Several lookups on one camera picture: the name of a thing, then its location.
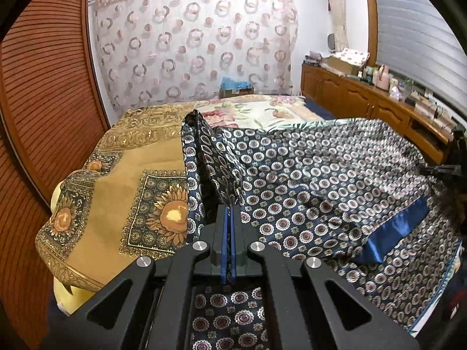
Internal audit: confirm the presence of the navy patterned pajama top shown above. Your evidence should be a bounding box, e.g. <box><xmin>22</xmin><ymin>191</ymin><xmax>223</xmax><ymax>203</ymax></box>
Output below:
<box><xmin>180</xmin><ymin>109</ymin><xmax>462</xmax><ymax>350</ymax></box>

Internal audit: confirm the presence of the wooden sideboard cabinet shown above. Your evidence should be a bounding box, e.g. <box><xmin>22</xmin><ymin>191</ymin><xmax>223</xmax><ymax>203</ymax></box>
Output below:
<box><xmin>300</xmin><ymin>62</ymin><xmax>460</xmax><ymax>165</ymax></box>

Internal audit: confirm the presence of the tissue pack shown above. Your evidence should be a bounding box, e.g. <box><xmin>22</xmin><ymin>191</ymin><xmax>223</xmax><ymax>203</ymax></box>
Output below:
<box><xmin>388</xmin><ymin>78</ymin><xmax>404</xmax><ymax>99</ymax></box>

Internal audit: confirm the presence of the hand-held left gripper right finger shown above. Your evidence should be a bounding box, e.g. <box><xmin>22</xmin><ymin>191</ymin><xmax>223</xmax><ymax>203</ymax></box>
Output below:
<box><xmin>229</xmin><ymin>206</ymin><xmax>420</xmax><ymax>350</ymax></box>

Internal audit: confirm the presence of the box with floral cloth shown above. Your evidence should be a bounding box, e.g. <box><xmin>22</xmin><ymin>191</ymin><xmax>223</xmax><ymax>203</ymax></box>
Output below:
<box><xmin>321</xmin><ymin>48</ymin><xmax>371</xmax><ymax>76</ymax></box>

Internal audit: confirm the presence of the yellow pillow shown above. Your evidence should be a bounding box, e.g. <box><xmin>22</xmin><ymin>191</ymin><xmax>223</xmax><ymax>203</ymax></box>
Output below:
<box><xmin>49</xmin><ymin>182</ymin><xmax>95</xmax><ymax>316</ymax></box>

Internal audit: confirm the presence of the cardboard box with blue contents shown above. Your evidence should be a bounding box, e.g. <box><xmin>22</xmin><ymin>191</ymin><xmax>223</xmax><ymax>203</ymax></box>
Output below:
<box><xmin>219</xmin><ymin>76</ymin><xmax>255</xmax><ymax>98</ymax></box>

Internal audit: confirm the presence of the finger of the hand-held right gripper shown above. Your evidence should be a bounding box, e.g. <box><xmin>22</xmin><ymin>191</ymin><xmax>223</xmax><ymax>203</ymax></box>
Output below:
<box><xmin>419</xmin><ymin>165</ymin><xmax>463</xmax><ymax>182</ymax></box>

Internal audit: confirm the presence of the gold sunflower print cloth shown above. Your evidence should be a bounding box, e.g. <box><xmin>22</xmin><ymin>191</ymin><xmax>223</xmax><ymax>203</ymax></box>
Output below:
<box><xmin>34</xmin><ymin>104</ymin><xmax>196</xmax><ymax>292</ymax></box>

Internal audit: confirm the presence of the wooden louvered wardrobe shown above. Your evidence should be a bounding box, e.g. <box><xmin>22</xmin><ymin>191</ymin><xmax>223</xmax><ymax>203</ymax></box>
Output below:
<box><xmin>0</xmin><ymin>0</ymin><xmax>110</xmax><ymax>347</ymax></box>

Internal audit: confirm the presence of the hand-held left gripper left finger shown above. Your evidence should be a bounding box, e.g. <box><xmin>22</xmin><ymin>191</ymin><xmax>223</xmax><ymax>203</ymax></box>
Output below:
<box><xmin>42</xmin><ymin>206</ymin><xmax>229</xmax><ymax>350</ymax></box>

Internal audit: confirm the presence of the floral blanket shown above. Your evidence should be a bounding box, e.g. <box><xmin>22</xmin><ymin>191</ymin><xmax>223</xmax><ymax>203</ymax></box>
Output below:
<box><xmin>193</xmin><ymin>94</ymin><xmax>329</xmax><ymax>132</ymax></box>

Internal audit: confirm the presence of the pink thermos bottle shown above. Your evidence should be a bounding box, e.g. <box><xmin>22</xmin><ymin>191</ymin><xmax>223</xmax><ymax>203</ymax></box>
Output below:
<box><xmin>376</xmin><ymin>64</ymin><xmax>390</xmax><ymax>90</ymax></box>

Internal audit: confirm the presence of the navy bed sheet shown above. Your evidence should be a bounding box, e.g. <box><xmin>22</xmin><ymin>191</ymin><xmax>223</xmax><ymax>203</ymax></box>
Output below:
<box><xmin>303</xmin><ymin>97</ymin><xmax>338</xmax><ymax>120</ymax></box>

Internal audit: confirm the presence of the sheer circle pattern curtain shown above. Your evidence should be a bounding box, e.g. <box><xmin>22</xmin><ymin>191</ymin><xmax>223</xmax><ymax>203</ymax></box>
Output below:
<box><xmin>89</xmin><ymin>0</ymin><xmax>300</xmax><ymax>113</ymax></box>

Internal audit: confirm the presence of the beige window curtain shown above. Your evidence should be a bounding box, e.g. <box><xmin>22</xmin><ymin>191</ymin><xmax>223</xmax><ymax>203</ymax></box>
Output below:
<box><xmin>319</xmin><ymin>0</ymin><xmax>347</xmax><ymax>53</ymax></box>

